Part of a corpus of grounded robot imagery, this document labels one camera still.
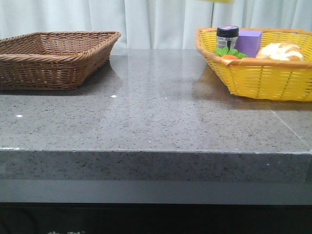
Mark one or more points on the purple box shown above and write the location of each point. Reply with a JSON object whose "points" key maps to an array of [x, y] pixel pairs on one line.
{"points": [[249, 42]]}

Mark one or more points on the brown wicker basket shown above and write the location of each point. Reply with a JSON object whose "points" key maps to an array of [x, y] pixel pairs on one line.
{"points": [[57, 60]]}

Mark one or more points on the bread loaf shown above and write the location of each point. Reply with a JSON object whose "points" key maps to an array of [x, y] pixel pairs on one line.
{"points": [[284, 51]]}

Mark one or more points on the dark lidded jar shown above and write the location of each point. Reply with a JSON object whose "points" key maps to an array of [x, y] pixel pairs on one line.
{"points": [[226, 36]]}

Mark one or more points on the toy carrot with leaves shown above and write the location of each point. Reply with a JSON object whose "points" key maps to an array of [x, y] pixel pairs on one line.
{"points": [[227, 53]]}

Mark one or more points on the yellow woven basket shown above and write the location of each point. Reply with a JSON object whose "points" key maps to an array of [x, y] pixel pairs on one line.
{"points": [[263, 78]]}

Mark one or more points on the yellow clear tape roll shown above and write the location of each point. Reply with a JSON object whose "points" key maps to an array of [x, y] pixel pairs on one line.
{"points": [[221, 1]]}

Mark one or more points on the white curtain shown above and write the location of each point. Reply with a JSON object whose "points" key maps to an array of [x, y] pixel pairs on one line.
{"points": [[150, 24]]}

